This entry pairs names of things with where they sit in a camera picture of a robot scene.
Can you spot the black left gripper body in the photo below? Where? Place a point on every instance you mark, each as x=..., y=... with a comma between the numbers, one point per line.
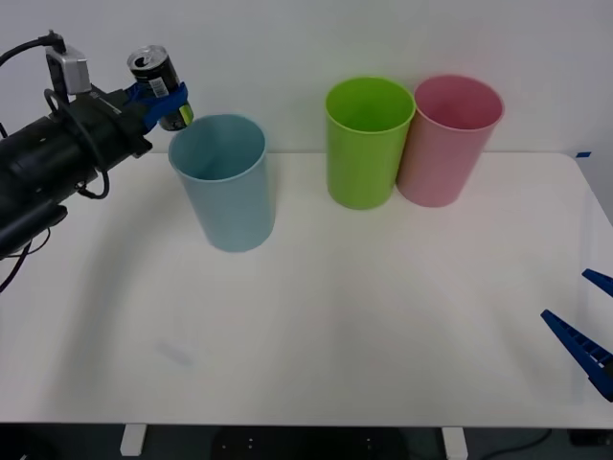
x=112, y=127

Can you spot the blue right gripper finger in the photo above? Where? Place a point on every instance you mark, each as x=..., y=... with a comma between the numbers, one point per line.
x=582, y=345
x=601, y=282

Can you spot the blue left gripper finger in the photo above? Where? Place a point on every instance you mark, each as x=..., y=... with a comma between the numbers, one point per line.
x=135, y=93
x=165, y=104

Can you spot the black drink can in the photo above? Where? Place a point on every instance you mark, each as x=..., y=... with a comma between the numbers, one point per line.
x=160, y=64

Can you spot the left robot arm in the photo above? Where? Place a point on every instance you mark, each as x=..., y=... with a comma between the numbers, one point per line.
x=38, y=158

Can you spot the pale blue plastic bin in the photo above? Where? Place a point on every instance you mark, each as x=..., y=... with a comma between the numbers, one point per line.
x=230, y=215

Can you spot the white table leg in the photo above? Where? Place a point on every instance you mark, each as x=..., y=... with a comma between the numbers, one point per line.
x=132, y=440
x=454, y=442

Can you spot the pink plastic bin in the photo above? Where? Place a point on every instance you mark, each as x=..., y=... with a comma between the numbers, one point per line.
x=438, y=163

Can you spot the green plastic bin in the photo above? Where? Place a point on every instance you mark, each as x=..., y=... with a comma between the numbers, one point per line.
x=359, y=167

